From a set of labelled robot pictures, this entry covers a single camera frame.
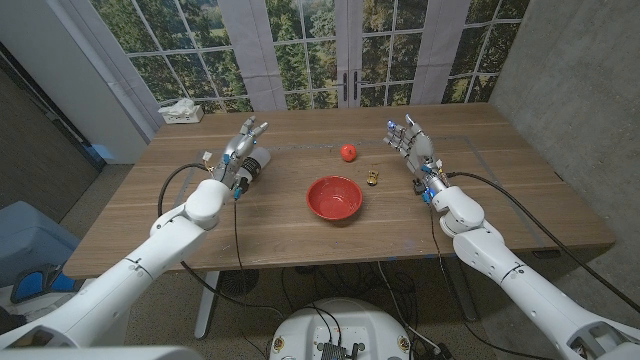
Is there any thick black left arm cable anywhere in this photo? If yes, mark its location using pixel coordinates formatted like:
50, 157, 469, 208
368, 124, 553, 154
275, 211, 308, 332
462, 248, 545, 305
157, 162, 285, 320

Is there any grey table leg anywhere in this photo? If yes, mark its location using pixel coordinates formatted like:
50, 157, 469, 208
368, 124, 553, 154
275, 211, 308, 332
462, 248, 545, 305
444, 257, 480, 322

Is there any white tissue box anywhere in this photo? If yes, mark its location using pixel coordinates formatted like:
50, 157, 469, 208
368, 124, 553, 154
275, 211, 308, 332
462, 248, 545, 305
158, 98, 205, 125

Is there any blue and black pedal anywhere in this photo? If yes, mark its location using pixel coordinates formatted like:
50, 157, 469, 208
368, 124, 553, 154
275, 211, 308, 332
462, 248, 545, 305
9, 263, 86, 305

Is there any printed window backdrop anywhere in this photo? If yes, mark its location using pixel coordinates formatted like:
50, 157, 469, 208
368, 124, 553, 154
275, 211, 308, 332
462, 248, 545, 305
64, 0, 532, 112

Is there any red bowl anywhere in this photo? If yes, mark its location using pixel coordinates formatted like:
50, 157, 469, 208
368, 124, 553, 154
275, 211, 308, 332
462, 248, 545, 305
306, 175, 364, 222

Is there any white table leg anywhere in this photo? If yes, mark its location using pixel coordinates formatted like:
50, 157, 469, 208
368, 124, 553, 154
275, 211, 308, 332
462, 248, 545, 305
193, 271, 221, 341

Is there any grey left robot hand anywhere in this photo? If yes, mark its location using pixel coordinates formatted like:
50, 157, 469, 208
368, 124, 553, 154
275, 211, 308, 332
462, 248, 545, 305
212, 115, 270, 199

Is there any clear oil cruet black pump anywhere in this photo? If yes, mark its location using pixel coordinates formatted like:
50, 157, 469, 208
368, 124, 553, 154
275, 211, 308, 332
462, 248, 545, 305
234, 147, 272, 185

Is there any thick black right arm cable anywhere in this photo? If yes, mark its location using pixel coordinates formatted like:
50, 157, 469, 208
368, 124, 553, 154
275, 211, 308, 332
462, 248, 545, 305
446, 171, 640, 314

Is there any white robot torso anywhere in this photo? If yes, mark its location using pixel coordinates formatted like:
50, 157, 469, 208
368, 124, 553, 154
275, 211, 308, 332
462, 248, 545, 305
269, 298, 412, 360

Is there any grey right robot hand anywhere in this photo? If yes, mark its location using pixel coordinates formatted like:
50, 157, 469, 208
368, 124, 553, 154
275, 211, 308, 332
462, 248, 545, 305
383, 113, 449, 204

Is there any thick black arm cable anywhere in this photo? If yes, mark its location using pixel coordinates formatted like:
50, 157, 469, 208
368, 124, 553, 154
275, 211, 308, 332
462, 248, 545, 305
446, 171, 640, 314
157, 162, 285, 320

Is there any round black floor fan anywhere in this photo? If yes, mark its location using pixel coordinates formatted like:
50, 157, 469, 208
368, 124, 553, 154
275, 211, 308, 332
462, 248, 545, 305
218, 269, 260, 297

